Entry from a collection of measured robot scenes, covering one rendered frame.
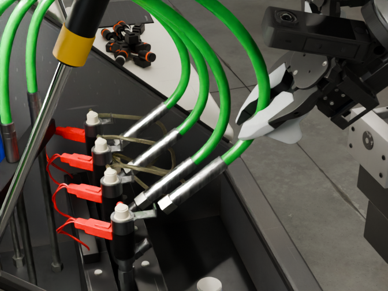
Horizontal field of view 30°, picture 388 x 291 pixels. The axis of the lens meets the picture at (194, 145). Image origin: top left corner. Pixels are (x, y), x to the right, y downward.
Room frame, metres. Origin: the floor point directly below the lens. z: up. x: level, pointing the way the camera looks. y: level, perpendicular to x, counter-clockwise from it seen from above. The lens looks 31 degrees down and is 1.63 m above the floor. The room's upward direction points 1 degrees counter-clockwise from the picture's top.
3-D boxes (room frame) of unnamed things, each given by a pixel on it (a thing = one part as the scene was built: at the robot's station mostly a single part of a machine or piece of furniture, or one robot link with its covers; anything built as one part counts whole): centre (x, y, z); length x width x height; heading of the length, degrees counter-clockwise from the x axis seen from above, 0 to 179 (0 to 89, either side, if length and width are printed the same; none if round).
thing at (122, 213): (0.70, 0.09, 1.10); 0.02 x 0.02 x 0.03
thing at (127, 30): (1.45, 0.14, 1.01); 0.23 x 0.11 x 0.06; 15
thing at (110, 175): (0.78, 0.11, 1.10); 0.02 x 0.02 x 0.03
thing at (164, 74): (1.42, 0.12, 0.97); 0.70 x 0.22 x 0.03; 15
